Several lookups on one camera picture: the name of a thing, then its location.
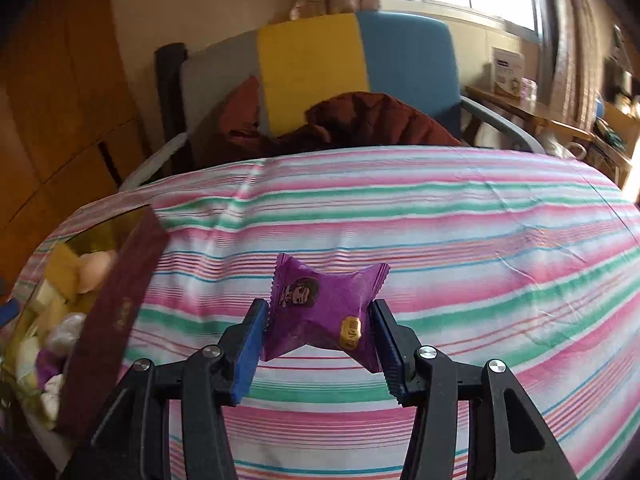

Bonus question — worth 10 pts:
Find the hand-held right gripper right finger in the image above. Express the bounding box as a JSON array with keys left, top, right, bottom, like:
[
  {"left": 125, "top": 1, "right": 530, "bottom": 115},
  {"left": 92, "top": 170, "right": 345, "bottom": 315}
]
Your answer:
[{"left": 370, "top": 299, "right": 576, "bottom": 480}]

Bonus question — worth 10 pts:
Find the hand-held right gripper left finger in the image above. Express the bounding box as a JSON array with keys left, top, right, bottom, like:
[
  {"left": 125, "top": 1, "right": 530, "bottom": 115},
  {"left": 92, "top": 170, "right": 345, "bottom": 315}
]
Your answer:
[{"left": 60, "top": 299, "right": 269, "bottom": 480}]

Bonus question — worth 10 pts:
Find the white sock blue cuff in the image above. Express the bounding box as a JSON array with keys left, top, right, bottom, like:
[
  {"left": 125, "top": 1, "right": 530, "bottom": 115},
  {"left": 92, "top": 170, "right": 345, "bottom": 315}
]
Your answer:
[{"left": 45, "top": 312, "right": 87, "bottom": 356}]

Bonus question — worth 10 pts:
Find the purple snack packet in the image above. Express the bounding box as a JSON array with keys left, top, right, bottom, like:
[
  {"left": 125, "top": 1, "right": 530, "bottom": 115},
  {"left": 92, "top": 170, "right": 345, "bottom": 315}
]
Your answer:
[
  {"left": 260, "top": 253, "right": 391, "bottom": 373},
  {"left": 36, "top": 350, "right": 66, "bottom": 383}
]

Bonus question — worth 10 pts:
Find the yellow sponge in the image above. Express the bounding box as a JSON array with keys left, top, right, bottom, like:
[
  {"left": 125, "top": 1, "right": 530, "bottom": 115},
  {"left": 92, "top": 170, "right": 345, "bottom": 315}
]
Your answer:
[{"left": 47, "top": 244, "right": 83, "bottom": 286}]

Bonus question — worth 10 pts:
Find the peach plastic bottle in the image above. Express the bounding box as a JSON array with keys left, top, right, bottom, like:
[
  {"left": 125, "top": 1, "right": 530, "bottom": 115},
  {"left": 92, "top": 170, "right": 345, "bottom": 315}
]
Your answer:
[{"left": 75, "top": 251, "right": 117, "bottom": 293}]

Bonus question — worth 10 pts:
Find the gold tin box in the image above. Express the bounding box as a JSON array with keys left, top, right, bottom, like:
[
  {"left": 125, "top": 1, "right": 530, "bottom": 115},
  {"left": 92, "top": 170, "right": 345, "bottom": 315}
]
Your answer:
[{"left": 0, "top": 206, "right": 171, "bottom": 436}]

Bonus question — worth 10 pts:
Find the striped pink green cloth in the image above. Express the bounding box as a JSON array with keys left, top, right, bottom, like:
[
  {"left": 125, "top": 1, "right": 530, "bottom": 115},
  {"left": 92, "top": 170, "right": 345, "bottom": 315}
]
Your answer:
[{"left": 10, "top": 145, "right": 640, "bottom": 480}]

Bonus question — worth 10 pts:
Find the wooden wardrobe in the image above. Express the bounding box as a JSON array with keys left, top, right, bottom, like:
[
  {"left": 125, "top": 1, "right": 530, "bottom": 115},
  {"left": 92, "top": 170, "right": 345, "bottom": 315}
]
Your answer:
[{"left": 0, "top": 0, "right": 151, "bottom": 266}]

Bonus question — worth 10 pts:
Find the dark red jacket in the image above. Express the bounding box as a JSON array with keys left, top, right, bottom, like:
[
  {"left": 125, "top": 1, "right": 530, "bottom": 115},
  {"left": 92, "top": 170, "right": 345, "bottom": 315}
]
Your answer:
[{"left": 192, "top": 76, "right": 463, "bottom": 168}]

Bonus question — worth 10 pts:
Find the black rolled mat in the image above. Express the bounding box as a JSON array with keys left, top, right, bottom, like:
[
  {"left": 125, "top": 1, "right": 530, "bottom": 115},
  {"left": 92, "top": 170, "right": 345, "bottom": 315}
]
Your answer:
[{"left": 155, "top": 42, "right": 193, "bottom": 171}]

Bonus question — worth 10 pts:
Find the wooden side table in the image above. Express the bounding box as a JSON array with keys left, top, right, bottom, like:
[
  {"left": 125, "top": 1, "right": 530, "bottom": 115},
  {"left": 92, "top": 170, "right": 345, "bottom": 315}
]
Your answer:
[{"left": 465, "top": 82, "right": 633, "bottom": 186}]

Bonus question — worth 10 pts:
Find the grey yellow blue chair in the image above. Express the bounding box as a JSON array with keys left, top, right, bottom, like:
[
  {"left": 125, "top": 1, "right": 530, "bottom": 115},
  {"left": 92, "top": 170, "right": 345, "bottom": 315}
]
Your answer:
[{"left": 180, "top": 10, "right": 546, "bottom": 171}]

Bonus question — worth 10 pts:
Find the white cardboard box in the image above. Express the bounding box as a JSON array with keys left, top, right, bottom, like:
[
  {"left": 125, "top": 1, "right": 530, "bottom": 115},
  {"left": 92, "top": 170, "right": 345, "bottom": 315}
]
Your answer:
[{"left": 491, "top": 46, "right": 526, "bottom": 97}]

